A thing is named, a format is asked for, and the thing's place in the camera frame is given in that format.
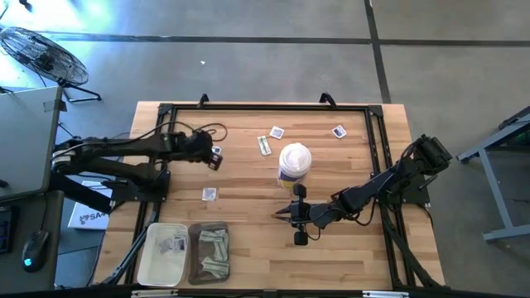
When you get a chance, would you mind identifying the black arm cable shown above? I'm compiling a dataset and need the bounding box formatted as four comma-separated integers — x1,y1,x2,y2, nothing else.
308,142,415,241
123,121,229,144

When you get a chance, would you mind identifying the black diagonal strut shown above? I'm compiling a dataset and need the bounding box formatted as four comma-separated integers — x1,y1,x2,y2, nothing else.
49,170,113,214

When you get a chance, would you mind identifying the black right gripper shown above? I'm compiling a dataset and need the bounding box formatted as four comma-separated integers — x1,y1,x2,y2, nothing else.
276,185,339,246

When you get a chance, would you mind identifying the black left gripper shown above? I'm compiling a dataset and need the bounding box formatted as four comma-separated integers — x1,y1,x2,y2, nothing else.
181,131,224,171

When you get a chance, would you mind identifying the black floor cable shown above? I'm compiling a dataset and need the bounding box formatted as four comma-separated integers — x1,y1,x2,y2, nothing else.
57,123,80,140

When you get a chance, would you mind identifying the dark grey desk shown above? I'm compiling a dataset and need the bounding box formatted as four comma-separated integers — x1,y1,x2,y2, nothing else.
0,190,65,293

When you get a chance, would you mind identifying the black metal beam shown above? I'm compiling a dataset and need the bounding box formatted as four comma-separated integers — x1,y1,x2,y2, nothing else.
0,283,530,298

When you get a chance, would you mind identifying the white plastic bin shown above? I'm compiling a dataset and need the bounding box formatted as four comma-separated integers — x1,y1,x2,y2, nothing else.
136,222,190,288

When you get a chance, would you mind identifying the black computer mouse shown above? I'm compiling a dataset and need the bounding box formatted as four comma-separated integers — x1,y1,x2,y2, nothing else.
20,229,50,273

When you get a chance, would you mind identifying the Lysol wipes canister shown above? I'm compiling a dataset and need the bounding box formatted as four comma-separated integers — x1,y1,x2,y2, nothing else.
277,142,313,193

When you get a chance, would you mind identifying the grey translucent plastic bin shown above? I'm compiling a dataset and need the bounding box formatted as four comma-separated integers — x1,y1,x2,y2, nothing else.
188,222,231,286

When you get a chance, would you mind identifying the black aluminium table frame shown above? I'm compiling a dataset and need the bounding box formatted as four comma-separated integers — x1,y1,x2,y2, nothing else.
101,102,446,291

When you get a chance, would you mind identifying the black floor fan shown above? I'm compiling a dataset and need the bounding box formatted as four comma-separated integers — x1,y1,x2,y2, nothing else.
0,26,103,103

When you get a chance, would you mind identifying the black keyboard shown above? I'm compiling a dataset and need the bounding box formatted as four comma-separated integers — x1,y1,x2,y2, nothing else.
0,205,13,255

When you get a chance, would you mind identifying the grey metal table frame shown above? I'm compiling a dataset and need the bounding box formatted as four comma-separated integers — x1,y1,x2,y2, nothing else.
456,105,530,243

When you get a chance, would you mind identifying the silver beam bracket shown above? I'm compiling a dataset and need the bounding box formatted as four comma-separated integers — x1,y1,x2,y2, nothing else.
362,291,410,298
131,289,179,298

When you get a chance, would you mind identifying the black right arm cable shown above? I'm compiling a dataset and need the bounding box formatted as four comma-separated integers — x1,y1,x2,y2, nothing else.
308,142,415,241

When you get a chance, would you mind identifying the white cardboard box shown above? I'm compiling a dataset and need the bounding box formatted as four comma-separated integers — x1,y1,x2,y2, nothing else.
67,180,113,231

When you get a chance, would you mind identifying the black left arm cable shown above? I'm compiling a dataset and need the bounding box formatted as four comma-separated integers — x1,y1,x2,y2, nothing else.
123,121,229,144

